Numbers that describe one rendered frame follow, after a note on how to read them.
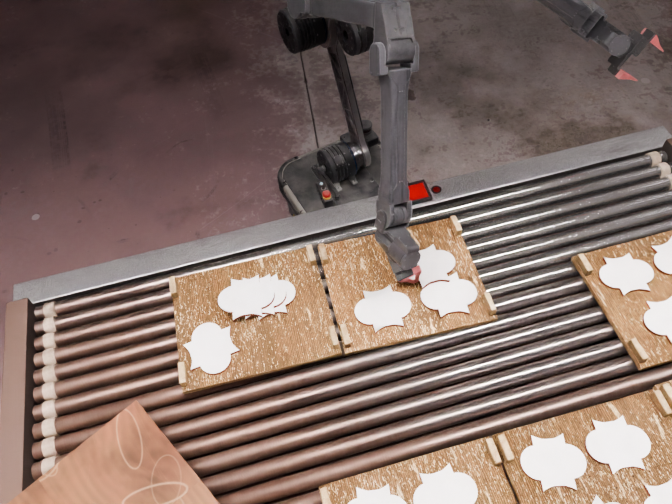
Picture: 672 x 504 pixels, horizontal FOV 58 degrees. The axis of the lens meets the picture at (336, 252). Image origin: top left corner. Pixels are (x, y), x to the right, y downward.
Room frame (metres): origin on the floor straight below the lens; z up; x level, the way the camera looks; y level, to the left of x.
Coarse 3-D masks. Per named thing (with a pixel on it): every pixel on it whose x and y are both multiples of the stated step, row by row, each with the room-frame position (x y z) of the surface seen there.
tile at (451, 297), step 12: (456, 276) 0.88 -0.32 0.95; (432, 288) 0.85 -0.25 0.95; (444, 288) 0.85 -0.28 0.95; (456, 288) 0.84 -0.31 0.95; (468, 288) 0.84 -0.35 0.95; (432, 300) 0.81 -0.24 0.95; (444, 300) 0.81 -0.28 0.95; (456, 300) 0.81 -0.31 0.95; (468, 300) 0.80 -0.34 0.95; (444, 312) 0.77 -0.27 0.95; (456, 312) 0.77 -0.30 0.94; (468, 312) 0.77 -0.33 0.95
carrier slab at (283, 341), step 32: (288, 256) 1.00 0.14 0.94; (192, 288) 0.92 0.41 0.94; (224, 288) 0.91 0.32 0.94; (320, 288) 0.89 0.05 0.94; (192, 320) 0.82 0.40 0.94; (224, 320) 0.81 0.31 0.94; (256, 320) 0.80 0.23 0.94; (288, 320) 0.79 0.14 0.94; (320, 320) 0.79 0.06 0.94; (256, 352) 0.71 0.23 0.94; (288, 352) 0.70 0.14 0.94; (320, 352) 0.69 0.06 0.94; (192, 384) 0.64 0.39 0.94
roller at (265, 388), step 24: (528, 312) 0.76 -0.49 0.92; (552, 312) 0.76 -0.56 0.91; (432, 336) 0.72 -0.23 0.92; (456, 336) 0.71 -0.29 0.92; (480, 336) 0.72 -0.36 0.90; (336, 360) 0.68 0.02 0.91; (360, 360) 0.67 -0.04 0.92; (384, 360) 0.67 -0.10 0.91; (264, 384) 0.63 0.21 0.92; (288, 384) 0.62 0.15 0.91; (168, 408) 0.59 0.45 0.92; (192, 408) 0.58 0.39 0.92; (216, 408) 0.58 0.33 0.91; (48, 456) 0.50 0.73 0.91
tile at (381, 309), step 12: (384, 288) 0.86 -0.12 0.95; (372, 300) 0.83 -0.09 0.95; (384, 300) 0.82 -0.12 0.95; (396, 300) 0.82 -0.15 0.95; (408, 300) 0.82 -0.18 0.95; (360, 312) 0.79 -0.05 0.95; (372, 312) 0.79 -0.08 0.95; (384, 312) 0.79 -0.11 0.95; (396, 312) 0.78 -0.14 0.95; (408, 312) 0.78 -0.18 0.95; (372, 324) 0.76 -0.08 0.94; (384, 324) 0.75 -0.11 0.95; (396, 324) 0.75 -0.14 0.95
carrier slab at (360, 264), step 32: (448, 224) 1.07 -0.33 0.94; (320, 256) 0.99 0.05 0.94; (352, 256) 0.98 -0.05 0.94; (384, 256) 0.97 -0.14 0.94; (352, 288) 0.88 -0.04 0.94; (416, 288) 0.86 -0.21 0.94; (480, 288) 0.84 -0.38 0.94; (352, 320) 0.78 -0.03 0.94; (416, 320) 0.76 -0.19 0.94; (448, 320) 0.75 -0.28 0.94; (480, 320) 0.75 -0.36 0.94; (352, 352) 0.69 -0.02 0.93
